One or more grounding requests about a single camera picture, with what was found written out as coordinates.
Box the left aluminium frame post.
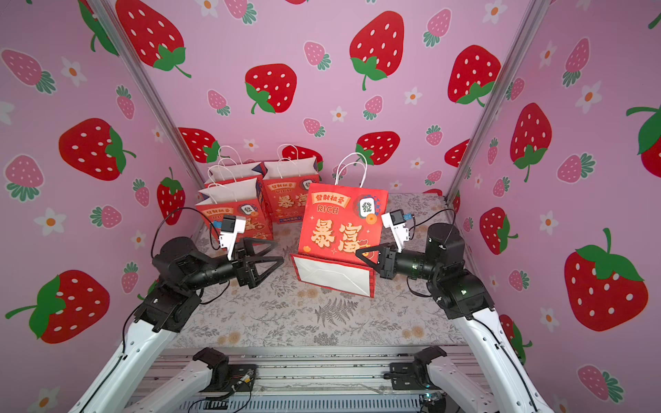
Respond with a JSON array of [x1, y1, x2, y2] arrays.
[[90, 0, 204, 189]]

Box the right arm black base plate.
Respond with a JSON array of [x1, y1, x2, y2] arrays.
[[382, 359, 457, 391]]

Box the aluminium frame post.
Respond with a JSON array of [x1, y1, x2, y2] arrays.
[[445, 0, 551, 206], [90, 0, 204, 189]]

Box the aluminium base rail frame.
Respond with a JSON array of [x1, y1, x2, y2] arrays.
[[127, 345, 489, 412]]

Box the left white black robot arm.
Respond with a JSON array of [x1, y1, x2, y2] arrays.
[[71, 237, 284, 412]]

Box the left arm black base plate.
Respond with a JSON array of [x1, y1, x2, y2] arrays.
[[201, 364, 258, 393]]

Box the red paper bag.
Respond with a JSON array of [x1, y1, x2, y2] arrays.
[[291, 151, 389, 298], [263, 144, 320, 224], [204, 146, 267, 188], [196, 177, 273, 240]]

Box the right aluminium frame post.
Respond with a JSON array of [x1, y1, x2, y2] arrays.
[[445, 0, 551, 206]]

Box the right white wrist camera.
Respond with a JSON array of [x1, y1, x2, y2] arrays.
[[381, 209, 414, 253]]

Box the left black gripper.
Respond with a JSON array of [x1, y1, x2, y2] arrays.
[[181, 238, 279, 298]]

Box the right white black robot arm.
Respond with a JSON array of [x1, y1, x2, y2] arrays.
[[356, 223, 551, 412]]

